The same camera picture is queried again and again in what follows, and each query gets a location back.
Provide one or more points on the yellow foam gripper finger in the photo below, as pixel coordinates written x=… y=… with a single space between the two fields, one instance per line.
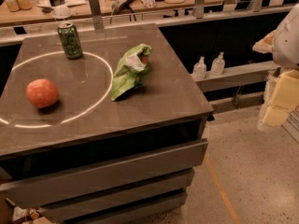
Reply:
x=280 y=98

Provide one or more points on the black power adapter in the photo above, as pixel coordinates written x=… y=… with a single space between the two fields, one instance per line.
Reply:
x=56 y=3

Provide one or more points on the grey power strip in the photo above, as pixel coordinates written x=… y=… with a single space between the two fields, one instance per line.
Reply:
x=118 y=5

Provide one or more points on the white bowl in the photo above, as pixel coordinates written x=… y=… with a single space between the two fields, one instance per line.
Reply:
x=61 y=12

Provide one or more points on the clear sanitizer bottle right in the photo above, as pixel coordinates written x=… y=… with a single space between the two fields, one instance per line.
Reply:
x=218 y=65

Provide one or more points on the cardboard box with lettering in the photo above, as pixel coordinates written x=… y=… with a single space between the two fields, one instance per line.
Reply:
x=291 y=125

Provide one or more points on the metal railing frame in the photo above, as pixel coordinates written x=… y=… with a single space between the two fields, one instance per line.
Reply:
x=12 y=35

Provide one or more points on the clear sanitizer bottle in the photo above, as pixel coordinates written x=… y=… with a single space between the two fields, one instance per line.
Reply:
x=199 y=69
x=218 y=65

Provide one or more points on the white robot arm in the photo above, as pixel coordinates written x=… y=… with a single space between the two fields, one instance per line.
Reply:
x=283 y=43

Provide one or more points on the green soda can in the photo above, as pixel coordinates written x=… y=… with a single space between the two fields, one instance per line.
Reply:
x=68 y=34

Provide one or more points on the clear sanitizer bottle left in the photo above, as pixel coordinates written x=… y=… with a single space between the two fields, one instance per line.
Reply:
x=199 y=69

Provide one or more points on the green rice chip bag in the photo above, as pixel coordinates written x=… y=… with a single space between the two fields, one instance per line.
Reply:
x=131 y=71

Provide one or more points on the red apple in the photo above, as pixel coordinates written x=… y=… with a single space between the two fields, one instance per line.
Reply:
x=42 y=93

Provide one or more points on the grey drawer cabinet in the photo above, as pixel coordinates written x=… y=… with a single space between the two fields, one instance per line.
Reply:
x=88 y=159

